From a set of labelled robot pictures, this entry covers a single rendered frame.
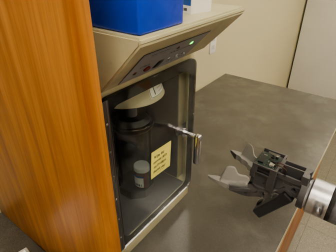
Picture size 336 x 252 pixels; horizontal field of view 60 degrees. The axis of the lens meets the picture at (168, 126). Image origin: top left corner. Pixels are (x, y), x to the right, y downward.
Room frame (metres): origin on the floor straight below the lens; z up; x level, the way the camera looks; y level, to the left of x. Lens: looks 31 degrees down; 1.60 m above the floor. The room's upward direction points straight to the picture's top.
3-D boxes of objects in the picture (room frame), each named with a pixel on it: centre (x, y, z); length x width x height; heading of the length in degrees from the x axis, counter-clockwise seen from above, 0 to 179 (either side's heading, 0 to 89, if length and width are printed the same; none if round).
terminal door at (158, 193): (0.56, 0.03, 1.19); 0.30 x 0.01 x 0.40; 143
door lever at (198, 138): (0.63, -0.06, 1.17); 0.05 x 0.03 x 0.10; 53
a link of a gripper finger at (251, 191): (0.49, -0.18, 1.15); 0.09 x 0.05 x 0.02; 82
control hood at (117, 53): (0.53, -0.01, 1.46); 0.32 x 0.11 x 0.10; 143
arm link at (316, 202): (0.44, -0.31, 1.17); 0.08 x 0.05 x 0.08; 143
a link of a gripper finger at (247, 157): (0.59, -0.20, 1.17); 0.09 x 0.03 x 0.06; 25
